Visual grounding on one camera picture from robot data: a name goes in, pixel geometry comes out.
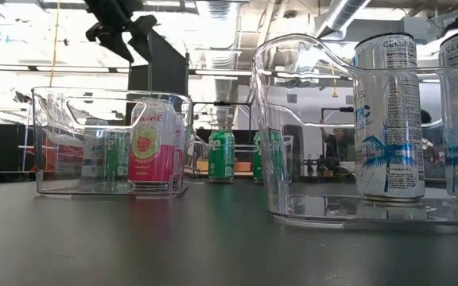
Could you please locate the clear plastic storage bin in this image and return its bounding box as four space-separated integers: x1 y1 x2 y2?
251 33 458 230
187 133 296 184
31 86 193 199

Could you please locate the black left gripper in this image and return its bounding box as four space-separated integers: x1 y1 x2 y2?
83 0 157 64

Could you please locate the green Sprite soda can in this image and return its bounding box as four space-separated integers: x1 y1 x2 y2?
208 129 236 183
252 130 285 182
105 130 131 179

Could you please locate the black standing panel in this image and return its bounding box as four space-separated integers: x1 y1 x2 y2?
127 29 191 125

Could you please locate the person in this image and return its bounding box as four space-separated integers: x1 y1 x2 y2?
319 118 353 172
418 109 440 160

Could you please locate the black metal frame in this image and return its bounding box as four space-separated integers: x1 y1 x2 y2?
191 100 253 132

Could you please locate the red storage shelving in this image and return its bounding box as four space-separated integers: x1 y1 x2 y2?
33 137 85 172

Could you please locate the silver ventilation duct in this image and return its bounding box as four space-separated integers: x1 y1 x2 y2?
196 0 241 128
308 0 373 41

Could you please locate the yellow cable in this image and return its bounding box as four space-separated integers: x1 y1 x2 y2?
47 0 62 89

